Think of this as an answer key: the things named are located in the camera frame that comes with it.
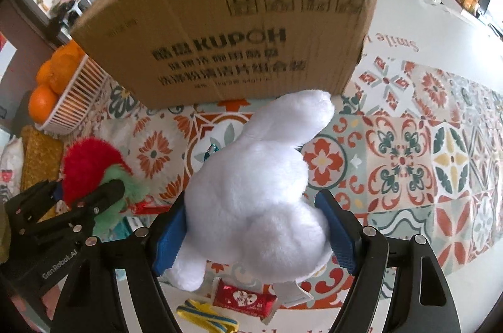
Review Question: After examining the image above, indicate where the red green plush toy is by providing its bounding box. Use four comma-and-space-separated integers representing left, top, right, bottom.
61, 137, 148, 238

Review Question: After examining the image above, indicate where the white plush bunny toy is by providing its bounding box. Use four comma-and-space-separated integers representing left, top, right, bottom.
164, 90, 335, 291

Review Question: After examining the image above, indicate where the teal tissue pack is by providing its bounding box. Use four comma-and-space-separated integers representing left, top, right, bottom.
272, 281, 314, 308

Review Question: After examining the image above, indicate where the yellow woven mat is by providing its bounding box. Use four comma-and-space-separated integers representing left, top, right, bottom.
20, 125, 64, 192

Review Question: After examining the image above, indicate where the red candy wrapper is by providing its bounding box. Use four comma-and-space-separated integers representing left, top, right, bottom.
213, 279, 277, 319

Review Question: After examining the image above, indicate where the white plastic fruit basket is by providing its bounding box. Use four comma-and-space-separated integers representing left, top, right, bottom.
35, 55, 108, 136

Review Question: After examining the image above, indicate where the orange fruit front left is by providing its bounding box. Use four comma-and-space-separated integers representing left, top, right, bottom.
28, 84, 59, 124

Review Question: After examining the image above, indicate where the orange fruit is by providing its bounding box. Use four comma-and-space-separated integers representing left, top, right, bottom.
57, 40, 85, 60
28, 84, 59, 124
49, 52, 83, 96
36, 59, 53, 85

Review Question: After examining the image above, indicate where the orange fruit centre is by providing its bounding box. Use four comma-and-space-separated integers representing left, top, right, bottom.
49, 52, 83, 96

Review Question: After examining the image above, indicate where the orange fruit left upper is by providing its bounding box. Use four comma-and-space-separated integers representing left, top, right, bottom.
36, 59, 53, 85

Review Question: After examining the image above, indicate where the orange fruit top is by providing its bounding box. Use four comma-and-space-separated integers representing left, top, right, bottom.
57, 40, 85, 60

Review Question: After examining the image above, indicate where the white shoe rack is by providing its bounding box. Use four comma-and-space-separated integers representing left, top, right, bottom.
62, 0, 92, 30

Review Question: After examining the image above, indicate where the brown cardboard box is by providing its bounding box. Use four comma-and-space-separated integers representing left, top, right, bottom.
71, 0, 377, 109

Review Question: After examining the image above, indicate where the white tv console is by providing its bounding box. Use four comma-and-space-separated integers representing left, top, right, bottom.
441, 0, 502, 40

